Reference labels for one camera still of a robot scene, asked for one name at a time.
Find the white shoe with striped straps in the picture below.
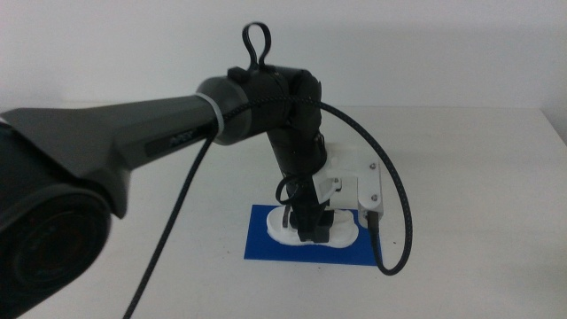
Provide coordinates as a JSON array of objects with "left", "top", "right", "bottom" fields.
[{"left": 265, "top": 206, "right": 360, "bottom": 249}]

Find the blue rectangular mat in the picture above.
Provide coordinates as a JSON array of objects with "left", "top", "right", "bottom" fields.
[{"left": 243, "top": 204, "right": 384, "bottom": 267}]

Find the thin black looped cable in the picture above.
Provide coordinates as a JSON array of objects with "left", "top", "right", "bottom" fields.
[{"left": 275, "top": 175, "right": 307, "bottom": 206}]

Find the black braided cable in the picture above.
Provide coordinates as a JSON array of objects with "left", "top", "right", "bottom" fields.
[{"left": 122, "top": 21, "right": 415, "bottom": 319}]

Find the white cable tie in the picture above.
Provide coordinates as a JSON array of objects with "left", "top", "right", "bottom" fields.
[{"left": 194, "top": 91, "right": 223, "bottom": 135}]

